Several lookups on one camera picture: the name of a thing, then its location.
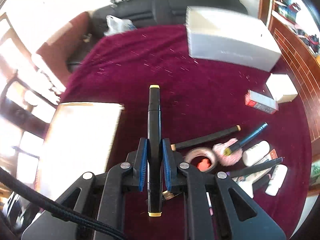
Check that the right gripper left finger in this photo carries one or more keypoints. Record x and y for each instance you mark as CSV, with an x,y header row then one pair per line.
x,y
100,197

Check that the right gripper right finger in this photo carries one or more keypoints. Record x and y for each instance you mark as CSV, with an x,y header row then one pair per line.
x,y
216,207

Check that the white bottle orange cap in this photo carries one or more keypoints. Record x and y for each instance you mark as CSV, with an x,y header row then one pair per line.
x,y
276,180

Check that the black marker yellow caps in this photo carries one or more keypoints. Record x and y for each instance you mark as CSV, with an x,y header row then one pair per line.
x,y
154,154

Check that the black marker yellow-green cap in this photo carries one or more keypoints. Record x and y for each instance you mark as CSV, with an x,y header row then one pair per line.
x,y
240,143

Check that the brown tape roll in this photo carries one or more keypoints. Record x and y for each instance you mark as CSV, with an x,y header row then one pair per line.
x,y
203,158

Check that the black marker beige caps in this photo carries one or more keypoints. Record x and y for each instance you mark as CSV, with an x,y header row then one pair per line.
x,y
206,138

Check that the white blue long box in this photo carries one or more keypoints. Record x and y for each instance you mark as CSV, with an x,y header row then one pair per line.
x,y
252,178

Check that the black marker purple cap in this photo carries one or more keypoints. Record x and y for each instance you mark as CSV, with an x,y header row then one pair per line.
x,y
255,168

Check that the white plastic bottle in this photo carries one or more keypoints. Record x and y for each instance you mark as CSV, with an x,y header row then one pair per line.
x,y
254,154

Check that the gold-rimmed white storage box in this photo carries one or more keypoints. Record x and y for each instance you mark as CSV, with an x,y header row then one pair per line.
x,y
79,140

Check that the pink fluffy toy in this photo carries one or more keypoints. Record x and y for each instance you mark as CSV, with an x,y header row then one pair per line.
x,y
225,156

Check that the red and grey small box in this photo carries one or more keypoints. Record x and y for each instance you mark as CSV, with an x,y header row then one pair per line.
x,y
261,102

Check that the maroon bed cover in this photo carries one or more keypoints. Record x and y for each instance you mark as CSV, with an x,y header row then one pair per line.
x,y
198,97

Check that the small white cardboard box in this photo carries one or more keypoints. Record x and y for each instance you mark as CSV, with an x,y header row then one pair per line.
x,y
281,88

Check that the red brown armchair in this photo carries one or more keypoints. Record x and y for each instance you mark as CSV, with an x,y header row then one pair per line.
x,y
52,56

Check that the wooden brick-pattern sideboard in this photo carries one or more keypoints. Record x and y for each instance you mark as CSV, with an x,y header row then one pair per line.
x,y
301,62

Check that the white plastic bag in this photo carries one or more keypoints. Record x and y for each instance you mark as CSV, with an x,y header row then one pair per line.
x,y
117,25

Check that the large grey shoe box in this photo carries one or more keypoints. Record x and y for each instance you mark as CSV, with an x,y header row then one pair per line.
x,y
228,36

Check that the black leather sofa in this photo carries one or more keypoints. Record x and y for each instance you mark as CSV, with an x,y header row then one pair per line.
x,y
144,13

